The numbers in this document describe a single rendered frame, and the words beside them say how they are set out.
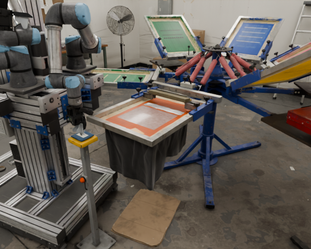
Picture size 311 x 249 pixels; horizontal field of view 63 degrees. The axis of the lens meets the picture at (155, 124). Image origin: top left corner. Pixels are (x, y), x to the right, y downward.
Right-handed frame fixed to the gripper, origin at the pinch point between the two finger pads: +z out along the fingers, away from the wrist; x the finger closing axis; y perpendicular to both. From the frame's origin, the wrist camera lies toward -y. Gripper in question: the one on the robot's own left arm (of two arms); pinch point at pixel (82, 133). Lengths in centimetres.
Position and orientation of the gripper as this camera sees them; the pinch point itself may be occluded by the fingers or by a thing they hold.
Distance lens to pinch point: 162.8
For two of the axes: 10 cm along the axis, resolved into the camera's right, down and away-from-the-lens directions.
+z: -0.1, 9.0, 4.4
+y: -6.0, 3.4, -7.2
